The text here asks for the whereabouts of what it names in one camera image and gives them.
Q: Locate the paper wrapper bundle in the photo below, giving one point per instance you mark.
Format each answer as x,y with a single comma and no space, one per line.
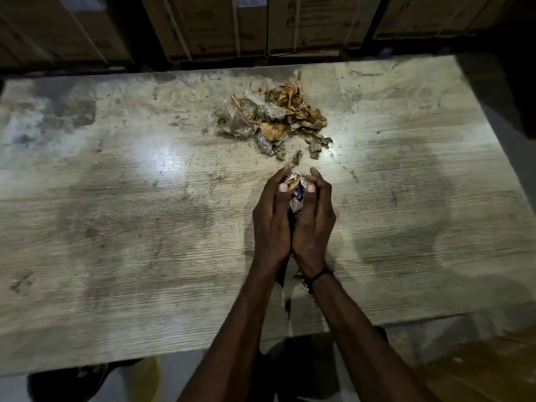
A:
296,192

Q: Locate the person's right hand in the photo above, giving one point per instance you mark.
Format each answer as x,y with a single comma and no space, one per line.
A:
315,226

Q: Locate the person's left thumb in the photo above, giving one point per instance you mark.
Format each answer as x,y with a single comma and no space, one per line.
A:
284,197

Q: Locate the person's right thumb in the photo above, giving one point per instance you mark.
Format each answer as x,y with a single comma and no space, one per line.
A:
309,197

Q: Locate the person's right forearm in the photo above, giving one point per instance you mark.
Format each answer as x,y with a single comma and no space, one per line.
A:
360,343

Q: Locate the person's left forearm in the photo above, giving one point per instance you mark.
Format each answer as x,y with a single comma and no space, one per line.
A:
234,339

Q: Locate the brown cardboard box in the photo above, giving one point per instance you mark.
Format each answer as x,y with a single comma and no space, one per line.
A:
205,25
439,14
71,29
318,22

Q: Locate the person's left hand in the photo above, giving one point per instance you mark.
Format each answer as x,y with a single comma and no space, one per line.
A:
270,221

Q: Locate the yellow plastic bag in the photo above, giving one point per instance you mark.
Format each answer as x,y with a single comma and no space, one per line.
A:
144,378

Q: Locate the black wrist band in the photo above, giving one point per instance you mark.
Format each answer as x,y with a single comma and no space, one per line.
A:
317,276

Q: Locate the crumpled clear plastic wrap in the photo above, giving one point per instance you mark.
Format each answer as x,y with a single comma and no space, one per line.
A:
241,117

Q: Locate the person's dark trousers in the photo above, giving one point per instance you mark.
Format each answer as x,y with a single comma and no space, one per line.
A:
301,368

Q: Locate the pile of brown tape scraps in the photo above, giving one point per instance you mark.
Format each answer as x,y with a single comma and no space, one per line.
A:
297,110

